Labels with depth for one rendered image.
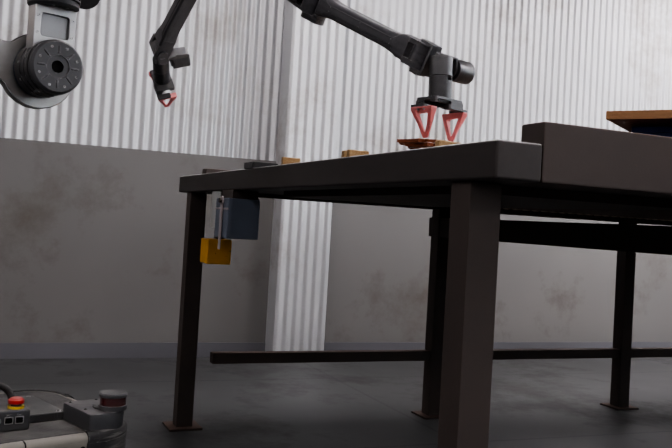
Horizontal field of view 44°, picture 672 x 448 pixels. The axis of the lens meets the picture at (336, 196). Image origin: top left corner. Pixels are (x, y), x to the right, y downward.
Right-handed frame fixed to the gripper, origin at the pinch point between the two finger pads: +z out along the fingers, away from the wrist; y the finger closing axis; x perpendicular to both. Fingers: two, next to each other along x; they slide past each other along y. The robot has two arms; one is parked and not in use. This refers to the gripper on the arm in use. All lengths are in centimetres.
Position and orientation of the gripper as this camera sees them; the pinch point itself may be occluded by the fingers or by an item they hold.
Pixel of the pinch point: (438, 136)
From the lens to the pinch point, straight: 203.7
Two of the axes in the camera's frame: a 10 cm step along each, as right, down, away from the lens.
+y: 7.2, 0.7, 6.9
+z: -0.4, 10.0, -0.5
